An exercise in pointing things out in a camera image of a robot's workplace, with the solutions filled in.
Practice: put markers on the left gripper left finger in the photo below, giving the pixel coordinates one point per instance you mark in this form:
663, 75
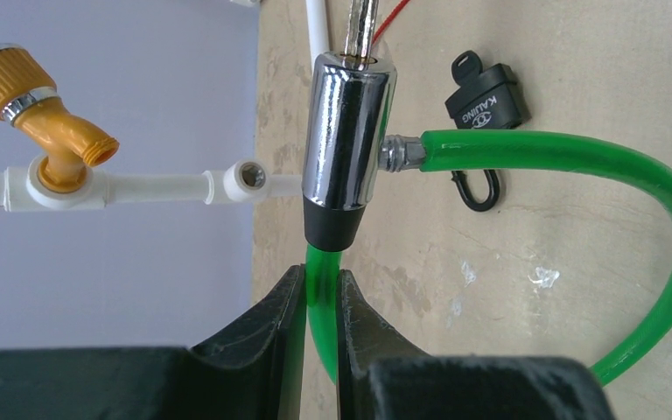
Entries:
250, 369

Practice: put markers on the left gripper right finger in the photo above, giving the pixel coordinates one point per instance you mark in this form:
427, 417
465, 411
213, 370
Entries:
383, 375

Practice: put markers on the green cable lock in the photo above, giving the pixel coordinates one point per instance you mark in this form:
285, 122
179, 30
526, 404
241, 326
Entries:
347, 144

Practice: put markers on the black padlock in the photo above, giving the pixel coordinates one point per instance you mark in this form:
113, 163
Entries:
490, 99

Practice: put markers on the black-headed key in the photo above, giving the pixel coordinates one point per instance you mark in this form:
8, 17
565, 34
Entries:
466, 67

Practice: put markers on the silver key bunch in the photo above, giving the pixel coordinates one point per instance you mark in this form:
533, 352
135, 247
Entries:
361, 29

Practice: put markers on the red cable lock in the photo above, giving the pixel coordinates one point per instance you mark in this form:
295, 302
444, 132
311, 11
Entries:
389, 19

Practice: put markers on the orange tap valve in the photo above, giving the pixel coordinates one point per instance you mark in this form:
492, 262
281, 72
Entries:
30, 102

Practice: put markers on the white PVC pipe frame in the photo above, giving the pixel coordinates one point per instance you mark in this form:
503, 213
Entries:
246, 181

